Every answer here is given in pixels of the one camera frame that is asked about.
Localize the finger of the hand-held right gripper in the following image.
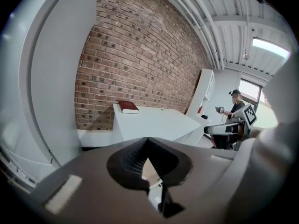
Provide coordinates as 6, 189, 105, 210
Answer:
203, 124, 226, 135

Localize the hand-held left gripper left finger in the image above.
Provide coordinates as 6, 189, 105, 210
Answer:
35, 137, 162, 224

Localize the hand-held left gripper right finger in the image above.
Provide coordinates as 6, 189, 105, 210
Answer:
148, 137, 236, 224

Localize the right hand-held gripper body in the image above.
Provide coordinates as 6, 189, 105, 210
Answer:
211, 103, 258, 151

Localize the white-fronted wooden drawer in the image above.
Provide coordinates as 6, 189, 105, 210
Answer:
142, 159, 164, 205

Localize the window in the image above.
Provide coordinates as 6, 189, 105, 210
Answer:
238, 78, 278, 129

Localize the white cubby shelf unit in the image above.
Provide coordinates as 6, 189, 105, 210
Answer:
185, 68, 216, 126

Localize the white desk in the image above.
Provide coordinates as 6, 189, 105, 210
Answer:
113, 103, 204, 147

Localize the dark red book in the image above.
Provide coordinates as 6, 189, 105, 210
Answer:
118, 100, 140, 115

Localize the large ceiling strip light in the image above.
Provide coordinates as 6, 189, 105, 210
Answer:
252, 36, 290, 58

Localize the bundle of white ceiling pipes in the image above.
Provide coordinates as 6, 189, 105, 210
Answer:
163, 0, 226, 70

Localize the grey metal cabinet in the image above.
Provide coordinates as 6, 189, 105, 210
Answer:
0, 0, 98, 191

